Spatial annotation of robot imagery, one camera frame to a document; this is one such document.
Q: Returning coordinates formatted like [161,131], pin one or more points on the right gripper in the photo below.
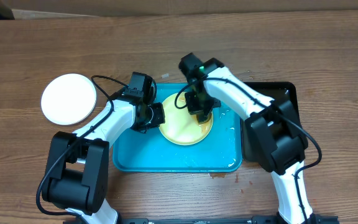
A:
[196,110]

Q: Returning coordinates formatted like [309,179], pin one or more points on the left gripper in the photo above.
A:
[160,119]

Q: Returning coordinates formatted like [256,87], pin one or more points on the yellow plate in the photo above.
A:
[180,127]

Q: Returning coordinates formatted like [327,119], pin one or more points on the white plate mint rim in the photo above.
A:
[68,99]

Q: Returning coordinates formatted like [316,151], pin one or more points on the green yellow sponge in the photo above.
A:
[207,121]

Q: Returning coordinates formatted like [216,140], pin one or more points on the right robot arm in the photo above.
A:
[276,139]

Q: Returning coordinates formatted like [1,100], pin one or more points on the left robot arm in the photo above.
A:
[76,176]

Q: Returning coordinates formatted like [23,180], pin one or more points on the blue plastic tray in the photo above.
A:
[219,151]

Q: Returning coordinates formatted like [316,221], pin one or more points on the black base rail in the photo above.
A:
[258,219]

